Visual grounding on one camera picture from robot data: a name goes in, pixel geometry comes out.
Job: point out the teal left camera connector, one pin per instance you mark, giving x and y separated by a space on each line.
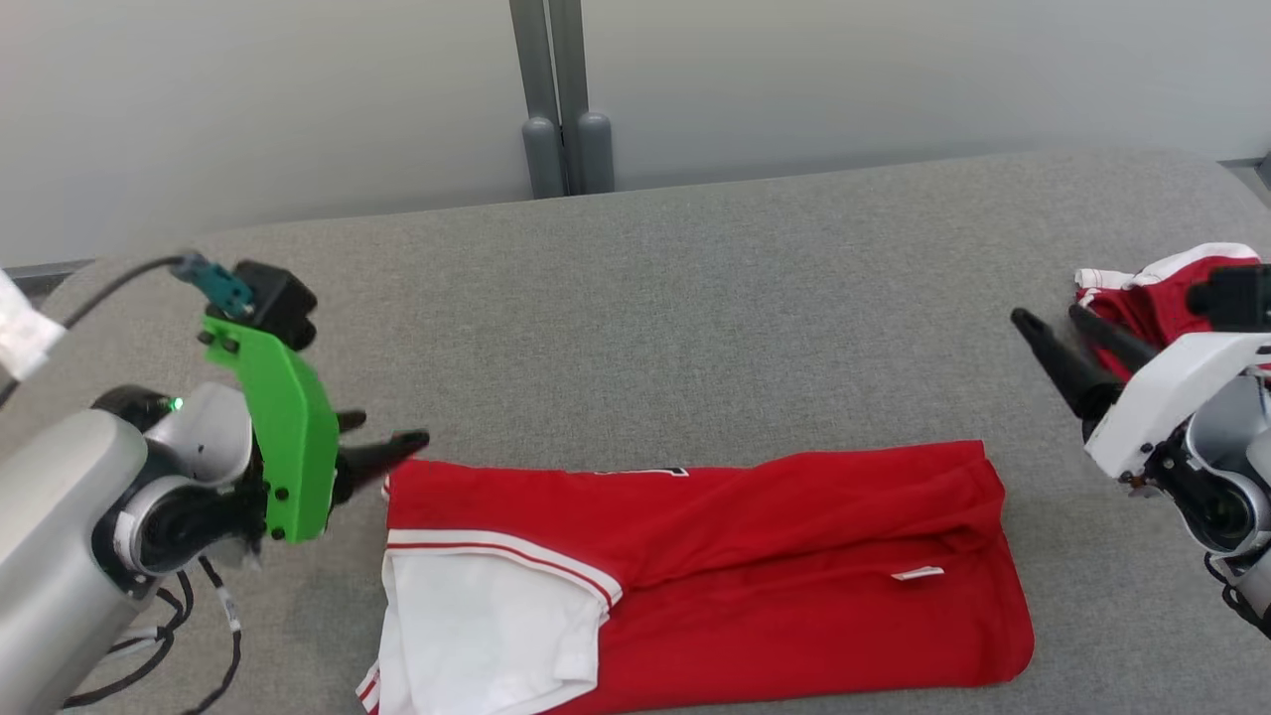
218 286

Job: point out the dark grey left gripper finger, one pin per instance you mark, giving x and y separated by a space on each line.
352 421
382 457

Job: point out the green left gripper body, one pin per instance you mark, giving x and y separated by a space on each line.
298 447

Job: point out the red jersey with lettering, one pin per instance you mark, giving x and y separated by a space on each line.
794 596

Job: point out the red shorts with white stripes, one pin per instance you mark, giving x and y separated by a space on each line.
1152 298

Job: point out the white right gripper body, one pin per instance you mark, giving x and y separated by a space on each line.
1167 397

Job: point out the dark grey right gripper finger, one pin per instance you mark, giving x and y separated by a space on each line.
1072 367
1117 343

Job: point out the grey frame post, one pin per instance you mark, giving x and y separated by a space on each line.
544 159
594 154

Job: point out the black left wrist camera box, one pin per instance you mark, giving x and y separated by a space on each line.
278 303

